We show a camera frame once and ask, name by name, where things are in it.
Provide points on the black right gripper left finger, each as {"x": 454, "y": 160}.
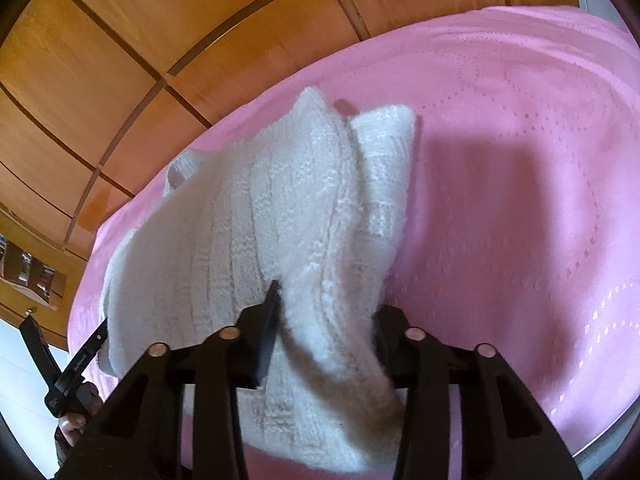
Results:
{"x": 137, "y": 433}

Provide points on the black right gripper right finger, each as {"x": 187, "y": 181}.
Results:
{"x": 505, "y": 434}

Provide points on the white knitted sweater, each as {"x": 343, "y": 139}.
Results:
{"x": 316, "y": 202}

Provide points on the person's left hand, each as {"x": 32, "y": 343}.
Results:
{"x": 71, "y": 426}

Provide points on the wooden shelf with items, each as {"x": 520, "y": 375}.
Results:
{"x": 28, "y": 283}

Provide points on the wooden wardrobe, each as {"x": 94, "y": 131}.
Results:
{"x": 97, "y": 95}

